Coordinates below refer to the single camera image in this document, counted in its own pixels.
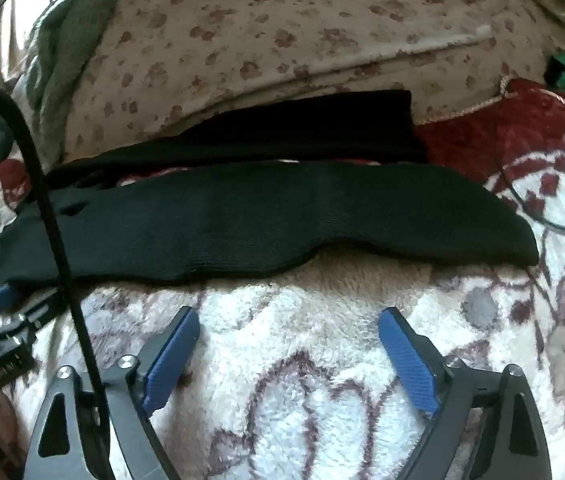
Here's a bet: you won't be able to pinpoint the grey green knitted cloth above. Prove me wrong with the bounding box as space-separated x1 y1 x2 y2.
25 0 143 171

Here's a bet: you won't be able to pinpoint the beige spotted blanket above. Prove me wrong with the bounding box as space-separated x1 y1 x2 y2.
0 0 565 161

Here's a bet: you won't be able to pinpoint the black pants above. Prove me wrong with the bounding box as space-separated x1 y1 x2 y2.
0 89 540 293

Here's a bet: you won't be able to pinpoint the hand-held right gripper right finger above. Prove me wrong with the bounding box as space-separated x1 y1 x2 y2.
377 306 555 480

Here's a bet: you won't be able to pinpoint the thin black cable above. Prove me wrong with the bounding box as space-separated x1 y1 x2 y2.
497 160 565 235

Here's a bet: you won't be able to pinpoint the thick black cable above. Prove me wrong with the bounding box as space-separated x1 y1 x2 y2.
0 76 116 480

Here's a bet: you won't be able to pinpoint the red white floral blanket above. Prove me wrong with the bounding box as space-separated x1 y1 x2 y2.
0 77 565 480

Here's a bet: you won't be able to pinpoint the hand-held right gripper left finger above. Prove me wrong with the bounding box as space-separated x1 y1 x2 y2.
22 305 201 480

